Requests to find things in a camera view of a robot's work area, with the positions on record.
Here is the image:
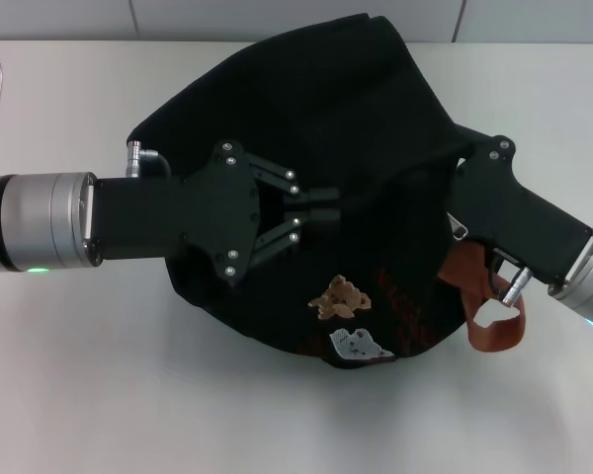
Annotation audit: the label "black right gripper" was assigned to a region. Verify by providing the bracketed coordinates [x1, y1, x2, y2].
[447, 125, 593, 288]

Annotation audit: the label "black food bag brown handles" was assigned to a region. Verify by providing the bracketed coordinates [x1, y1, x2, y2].
[127, 14, 528, 370]

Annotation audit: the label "gripper connector with cable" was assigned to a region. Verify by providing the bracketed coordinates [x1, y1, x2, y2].
[486, 249, 533, 305]
[125, 140, 173, 180]

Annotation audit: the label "right gripper connector with cable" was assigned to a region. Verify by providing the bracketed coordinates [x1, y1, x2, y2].
[486, 249, 533, 305]

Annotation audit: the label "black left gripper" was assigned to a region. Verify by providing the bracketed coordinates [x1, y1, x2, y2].
[83, 139, 343, 288]

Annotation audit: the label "left gripper connector with cable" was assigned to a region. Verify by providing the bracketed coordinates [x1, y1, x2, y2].
[125, 140, 173, 180]

